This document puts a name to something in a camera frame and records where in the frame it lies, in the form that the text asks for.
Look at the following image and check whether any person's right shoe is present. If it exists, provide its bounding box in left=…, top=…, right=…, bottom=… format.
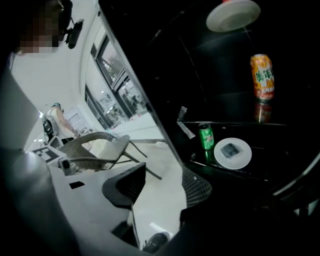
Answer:
left=143, top=232, right=171, bottom=253

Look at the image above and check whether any white round plate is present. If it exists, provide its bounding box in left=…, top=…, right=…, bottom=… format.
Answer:
left=206, top=0, right=262, bottom=33
left=213, top=137, right=253, bottom=170

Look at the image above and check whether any black mini fridge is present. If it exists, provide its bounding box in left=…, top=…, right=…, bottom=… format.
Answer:
left=98, top=0, right=320, bottom=216

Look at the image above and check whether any black framed window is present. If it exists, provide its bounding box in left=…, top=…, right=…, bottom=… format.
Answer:
left=84, top=34, right=151, bottom=130

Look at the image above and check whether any person's head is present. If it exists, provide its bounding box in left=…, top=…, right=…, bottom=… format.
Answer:
left=14, top=0, right=73, bottom=55

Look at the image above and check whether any black head camera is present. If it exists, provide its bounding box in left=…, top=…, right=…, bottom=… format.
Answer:
left=67, top=18, right=85, bottom=50

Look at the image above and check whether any person's beige shirt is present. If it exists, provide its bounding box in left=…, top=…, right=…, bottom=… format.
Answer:
left=0, top=53, right=38, bottom=151

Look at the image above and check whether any green drink can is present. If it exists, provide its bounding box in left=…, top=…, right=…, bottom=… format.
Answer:
left=198, top=122, right=215, bottom=150

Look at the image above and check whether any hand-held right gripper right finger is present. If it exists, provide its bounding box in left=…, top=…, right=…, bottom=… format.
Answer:
left=159, top=164, right=308, bottom=256

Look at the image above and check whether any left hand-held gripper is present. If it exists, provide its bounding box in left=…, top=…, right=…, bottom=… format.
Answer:
left=31, top=146, right=74, bottom=176

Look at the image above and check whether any dark sponge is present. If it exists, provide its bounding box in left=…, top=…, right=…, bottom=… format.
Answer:
left=220, top=143, right=245, bottom=160

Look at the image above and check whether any white flower cushion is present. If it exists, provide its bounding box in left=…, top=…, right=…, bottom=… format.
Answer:
left=88, top=139, right=126, bottom=161

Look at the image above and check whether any orange drink can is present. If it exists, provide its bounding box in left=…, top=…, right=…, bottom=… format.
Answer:
left=250, top=53, right=275, bottom=101

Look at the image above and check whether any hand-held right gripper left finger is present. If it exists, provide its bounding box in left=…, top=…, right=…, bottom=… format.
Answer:
left=48, top=162, right=147, bottom=249

